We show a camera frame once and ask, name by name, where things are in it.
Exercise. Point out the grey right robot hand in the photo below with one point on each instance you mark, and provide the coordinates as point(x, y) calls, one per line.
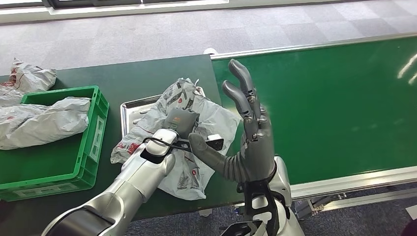
point(260, 153)

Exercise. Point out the silver tray weighing machine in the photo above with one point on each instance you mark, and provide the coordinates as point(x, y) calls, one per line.
point(137, 110)

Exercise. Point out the green plastic crate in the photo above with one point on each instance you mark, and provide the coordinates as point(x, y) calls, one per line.
point(49, 166)

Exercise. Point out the grey plastic mailer red print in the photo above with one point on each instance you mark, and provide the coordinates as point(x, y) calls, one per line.
point(215, 120)

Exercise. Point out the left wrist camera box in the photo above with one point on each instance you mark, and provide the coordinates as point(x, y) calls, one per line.
point(215, 141)

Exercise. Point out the crumpled grey plastic mailer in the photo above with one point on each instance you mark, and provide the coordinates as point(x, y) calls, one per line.
point(42, 123)
point(29, 79)

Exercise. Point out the green conveyor belt aluminium frame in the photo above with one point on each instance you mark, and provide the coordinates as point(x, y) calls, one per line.
point(342, 107)

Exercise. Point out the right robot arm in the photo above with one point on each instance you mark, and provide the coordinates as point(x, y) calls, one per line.
point(281, 182)

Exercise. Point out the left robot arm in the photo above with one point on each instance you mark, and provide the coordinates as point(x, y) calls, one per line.
point(137, 176)

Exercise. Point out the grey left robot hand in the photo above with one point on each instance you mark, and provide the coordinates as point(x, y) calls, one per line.
point(180, 120)

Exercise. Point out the white paper sheet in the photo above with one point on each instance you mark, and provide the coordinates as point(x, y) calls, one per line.
point(412, 212)

